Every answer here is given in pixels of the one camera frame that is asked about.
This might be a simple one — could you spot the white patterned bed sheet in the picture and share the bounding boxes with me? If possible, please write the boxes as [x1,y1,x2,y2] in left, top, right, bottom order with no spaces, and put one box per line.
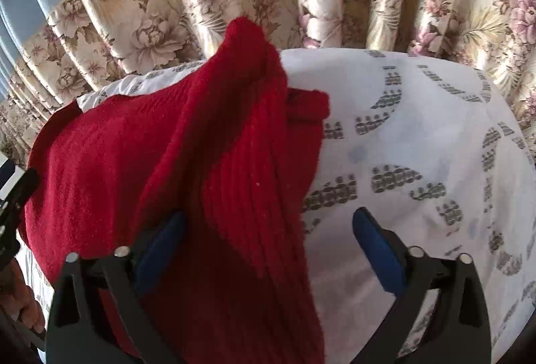
[16,48,536,364]

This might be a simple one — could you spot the floral and blue curtain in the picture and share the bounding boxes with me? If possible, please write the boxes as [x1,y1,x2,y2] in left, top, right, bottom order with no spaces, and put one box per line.
[1,0,535,164]

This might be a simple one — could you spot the person's left hand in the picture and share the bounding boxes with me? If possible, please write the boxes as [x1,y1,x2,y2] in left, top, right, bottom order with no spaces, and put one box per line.
[1,259,46,334]

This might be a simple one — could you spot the red knitted sweater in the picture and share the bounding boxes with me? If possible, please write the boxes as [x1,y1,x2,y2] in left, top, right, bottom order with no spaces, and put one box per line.
[20,17,329,363]

